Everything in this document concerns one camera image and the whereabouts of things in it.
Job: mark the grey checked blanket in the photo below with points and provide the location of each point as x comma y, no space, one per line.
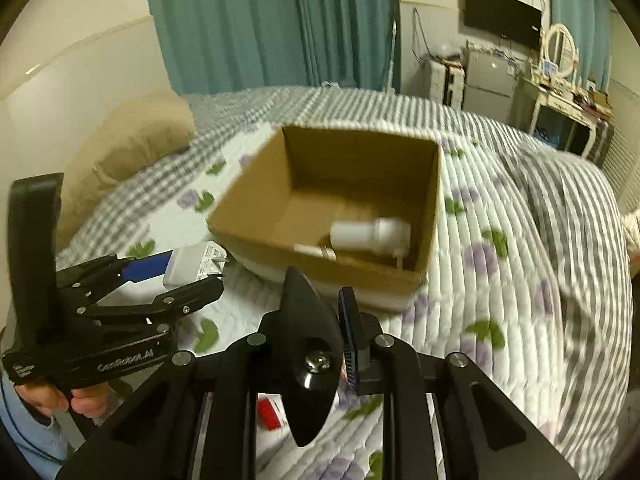
575,220

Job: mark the small red box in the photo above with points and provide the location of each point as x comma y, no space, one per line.
270,412

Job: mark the grey mini fridge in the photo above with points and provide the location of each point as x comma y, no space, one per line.
490,82

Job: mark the white power adapter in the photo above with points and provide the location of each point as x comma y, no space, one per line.
192,265

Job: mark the cardboard box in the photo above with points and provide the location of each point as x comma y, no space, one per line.
350,175

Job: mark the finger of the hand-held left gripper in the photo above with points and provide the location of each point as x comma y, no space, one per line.
142,269
185,297

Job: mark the person's left forearm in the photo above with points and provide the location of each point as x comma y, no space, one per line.
22,430

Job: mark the small white cylinder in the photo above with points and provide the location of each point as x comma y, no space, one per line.
315,251

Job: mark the white vanity desk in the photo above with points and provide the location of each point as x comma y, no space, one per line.
560,102

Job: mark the white drawer cabinet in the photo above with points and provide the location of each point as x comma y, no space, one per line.
445,82

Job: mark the person's left hand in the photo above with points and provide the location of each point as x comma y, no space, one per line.
87,402

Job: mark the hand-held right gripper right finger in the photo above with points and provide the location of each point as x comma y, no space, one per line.
351,340

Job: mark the black wall television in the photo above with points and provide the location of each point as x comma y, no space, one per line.
502,15

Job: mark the white plastic bottle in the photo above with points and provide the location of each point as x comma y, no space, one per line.
367,234

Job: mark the beige pillow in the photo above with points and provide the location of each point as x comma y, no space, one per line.
130,145

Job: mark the white oval mirror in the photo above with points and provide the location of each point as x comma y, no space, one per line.
561,50

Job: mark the floral quilt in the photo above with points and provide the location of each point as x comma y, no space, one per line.
475,270

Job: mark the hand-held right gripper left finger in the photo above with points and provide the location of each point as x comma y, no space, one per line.
235,362

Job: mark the teal curtain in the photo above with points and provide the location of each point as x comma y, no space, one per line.
250,25
582,5

